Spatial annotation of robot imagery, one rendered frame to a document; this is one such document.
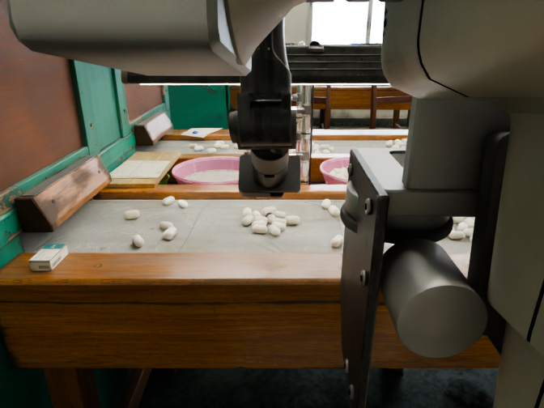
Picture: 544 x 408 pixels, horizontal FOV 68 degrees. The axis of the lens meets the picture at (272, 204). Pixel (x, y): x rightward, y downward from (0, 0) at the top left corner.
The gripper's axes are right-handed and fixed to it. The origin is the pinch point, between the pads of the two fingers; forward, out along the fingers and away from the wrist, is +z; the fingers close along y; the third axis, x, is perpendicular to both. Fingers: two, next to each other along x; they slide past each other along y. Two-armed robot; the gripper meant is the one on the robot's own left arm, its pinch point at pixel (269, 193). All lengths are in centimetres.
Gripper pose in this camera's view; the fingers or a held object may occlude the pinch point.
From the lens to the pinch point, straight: 75.8
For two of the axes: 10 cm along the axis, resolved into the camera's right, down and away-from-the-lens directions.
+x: -0.1, 9.4, -3.4
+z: -0.1, 3.4, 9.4
